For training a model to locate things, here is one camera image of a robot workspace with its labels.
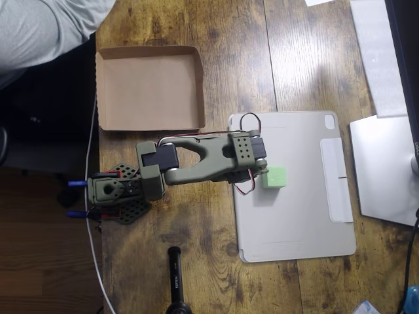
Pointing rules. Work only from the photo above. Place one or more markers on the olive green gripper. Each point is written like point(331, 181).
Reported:
point(264, 173)

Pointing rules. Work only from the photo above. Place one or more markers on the green foam cube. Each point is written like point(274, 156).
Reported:
point(275, 176)

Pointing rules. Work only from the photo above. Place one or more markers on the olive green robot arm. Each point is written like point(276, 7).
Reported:
point(212, 170)

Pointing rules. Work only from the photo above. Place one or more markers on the brown cardboard tray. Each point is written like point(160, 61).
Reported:
point(147, 91)

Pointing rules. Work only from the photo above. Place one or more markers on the grey covered tablet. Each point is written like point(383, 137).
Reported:
point(294, 212)

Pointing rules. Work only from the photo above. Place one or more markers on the silver monitor stand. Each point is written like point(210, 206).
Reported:
point(383, 163)

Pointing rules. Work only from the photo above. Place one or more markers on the white foam sheet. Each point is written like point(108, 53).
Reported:
point(376, 49)

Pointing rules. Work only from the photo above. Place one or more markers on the white blue small box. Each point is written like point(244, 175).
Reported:
point(366, 309)

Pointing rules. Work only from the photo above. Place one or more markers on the white paper sheet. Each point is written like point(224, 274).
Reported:
point(320, 2)

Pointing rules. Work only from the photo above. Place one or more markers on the black Dell monitor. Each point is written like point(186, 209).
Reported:
point(406, 49)

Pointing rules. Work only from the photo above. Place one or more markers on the blue round object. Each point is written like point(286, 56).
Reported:
point(414, 301)

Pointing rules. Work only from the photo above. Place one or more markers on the black chair armrest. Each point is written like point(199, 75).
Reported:
point(2, 145)

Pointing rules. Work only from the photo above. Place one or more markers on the person in grey shirt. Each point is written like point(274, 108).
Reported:
point(32, 32)

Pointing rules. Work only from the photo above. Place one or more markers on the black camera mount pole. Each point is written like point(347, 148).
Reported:
point(175, 274)

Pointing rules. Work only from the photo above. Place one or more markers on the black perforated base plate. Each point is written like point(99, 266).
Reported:
point(134, 212)

